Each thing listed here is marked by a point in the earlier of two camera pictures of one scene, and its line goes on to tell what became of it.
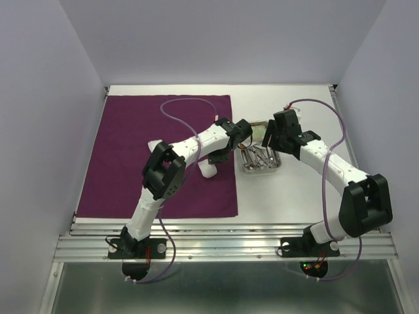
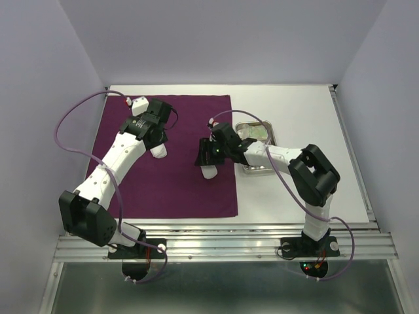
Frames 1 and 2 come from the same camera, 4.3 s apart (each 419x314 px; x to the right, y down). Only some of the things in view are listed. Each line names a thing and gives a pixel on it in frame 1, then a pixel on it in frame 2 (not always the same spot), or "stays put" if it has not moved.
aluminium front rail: (218, 243) stays put
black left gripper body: (220, 158) to (163, 138)
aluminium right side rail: (346, 128) stays put
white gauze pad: (207, 170) stays put
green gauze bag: (258, 132) stays put
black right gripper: (272, 130) to (205, 144)
